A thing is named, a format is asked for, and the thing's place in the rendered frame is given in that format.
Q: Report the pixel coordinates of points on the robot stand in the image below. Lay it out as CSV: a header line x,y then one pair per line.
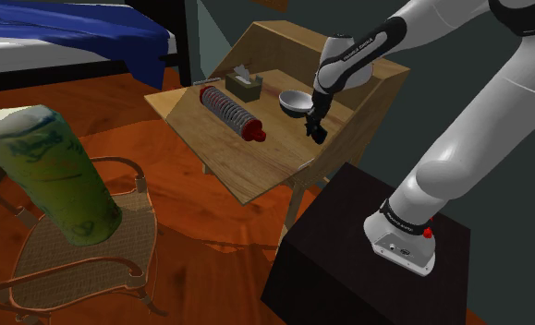
x,y
339,261

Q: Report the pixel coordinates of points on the olive tissue box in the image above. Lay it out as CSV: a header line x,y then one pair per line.
x,y
244,86

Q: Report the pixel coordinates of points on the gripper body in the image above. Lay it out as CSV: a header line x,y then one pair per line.
x,y
319,118

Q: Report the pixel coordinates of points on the bed with blue blanket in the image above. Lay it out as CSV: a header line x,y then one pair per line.
x,y
69,40

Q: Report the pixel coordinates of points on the red and grey ribbed cylinder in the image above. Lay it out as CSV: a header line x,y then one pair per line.
x,y
231,112

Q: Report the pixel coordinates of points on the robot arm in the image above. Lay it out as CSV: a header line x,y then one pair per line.
x,y
465,153

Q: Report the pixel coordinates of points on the grey bowl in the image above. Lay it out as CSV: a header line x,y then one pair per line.
x,y
295,101

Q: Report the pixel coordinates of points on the wooden desk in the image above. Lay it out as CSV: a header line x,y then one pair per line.
x,y
244,157

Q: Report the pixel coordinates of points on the wicker chair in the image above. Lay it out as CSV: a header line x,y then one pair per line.
x,y
87,265

